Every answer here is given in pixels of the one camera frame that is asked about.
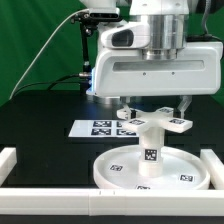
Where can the white round table top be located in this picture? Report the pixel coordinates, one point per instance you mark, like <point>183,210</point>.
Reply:
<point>132,167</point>

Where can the white marker tag sheet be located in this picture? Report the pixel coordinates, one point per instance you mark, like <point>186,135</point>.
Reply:
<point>99,129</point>

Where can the white cross-shaped table base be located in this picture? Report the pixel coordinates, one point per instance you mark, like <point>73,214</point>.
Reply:
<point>161,118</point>

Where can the white U-shaped fence frame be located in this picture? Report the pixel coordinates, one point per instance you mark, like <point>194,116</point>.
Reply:
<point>97,202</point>

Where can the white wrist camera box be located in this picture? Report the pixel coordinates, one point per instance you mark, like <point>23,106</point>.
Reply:
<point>133,35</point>

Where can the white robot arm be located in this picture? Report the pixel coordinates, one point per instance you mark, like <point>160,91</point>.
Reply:
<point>143,51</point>

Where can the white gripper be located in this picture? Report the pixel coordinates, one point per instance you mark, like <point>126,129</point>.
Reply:
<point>124,73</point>

